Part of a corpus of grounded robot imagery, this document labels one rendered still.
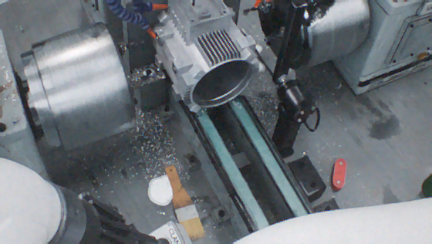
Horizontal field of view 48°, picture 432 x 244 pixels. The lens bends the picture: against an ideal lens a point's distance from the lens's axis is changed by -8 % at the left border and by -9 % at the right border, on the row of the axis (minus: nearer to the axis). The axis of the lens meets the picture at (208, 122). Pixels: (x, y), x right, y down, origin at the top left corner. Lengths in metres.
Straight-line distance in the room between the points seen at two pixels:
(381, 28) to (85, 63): 0.73
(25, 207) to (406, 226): 0.38
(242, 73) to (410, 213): 0.87
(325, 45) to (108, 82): 0.51
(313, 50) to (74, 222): 0.76
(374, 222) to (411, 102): 1.18
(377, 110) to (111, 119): 0.78
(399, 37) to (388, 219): 1.02
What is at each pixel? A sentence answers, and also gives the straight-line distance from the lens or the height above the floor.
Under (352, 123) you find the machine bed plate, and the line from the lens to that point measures 1.45.
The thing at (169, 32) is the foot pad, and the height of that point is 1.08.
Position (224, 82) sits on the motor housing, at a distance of 1.26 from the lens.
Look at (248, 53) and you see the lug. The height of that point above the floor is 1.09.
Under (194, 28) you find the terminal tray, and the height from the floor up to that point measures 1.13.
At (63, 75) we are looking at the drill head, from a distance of 1.02.
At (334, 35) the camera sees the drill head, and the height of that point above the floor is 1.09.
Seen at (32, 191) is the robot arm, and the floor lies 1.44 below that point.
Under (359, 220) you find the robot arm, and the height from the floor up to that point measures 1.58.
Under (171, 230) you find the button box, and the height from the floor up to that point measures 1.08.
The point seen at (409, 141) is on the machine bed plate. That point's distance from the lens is 1.49.
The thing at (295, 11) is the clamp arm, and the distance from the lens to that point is 1.03.
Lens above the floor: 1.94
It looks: 56 degrees down
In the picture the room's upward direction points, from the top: 7 degrees clockwise
